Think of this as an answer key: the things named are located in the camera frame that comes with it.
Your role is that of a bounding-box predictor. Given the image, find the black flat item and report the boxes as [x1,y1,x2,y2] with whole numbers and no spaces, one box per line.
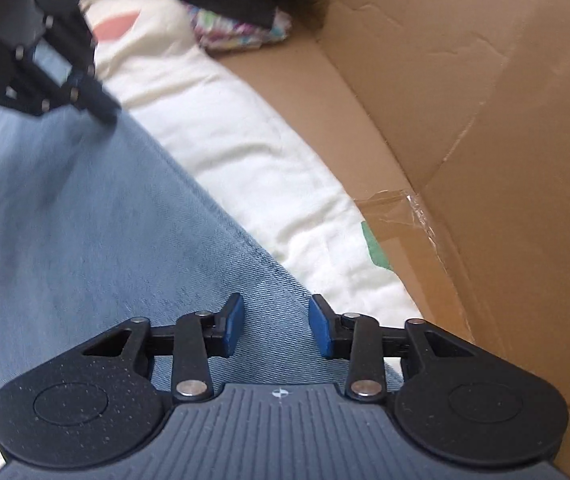
[180,0,280,28]

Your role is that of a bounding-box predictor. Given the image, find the cream bear print bed sheet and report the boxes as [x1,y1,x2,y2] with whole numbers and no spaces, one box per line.
[0,0,426,480]

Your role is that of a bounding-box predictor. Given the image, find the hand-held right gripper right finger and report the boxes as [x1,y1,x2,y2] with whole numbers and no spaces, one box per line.
[309,294,476,403]

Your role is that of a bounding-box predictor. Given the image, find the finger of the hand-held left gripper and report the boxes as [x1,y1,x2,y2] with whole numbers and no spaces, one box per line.
[4,46,86,118]
[40,7,122,127]

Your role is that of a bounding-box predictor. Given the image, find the blue denim pants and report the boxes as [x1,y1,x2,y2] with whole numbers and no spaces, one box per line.
[0,40,406,396]

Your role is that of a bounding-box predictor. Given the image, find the flattened brown cardboard sheet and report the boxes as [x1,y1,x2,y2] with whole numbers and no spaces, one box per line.
[210,0,570,480]

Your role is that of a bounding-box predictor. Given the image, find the colourful patterned cloth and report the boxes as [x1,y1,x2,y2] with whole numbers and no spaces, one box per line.
[185,2,293,51]

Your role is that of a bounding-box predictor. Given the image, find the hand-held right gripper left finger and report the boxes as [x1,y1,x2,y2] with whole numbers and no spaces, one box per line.
[81,292,246,402]

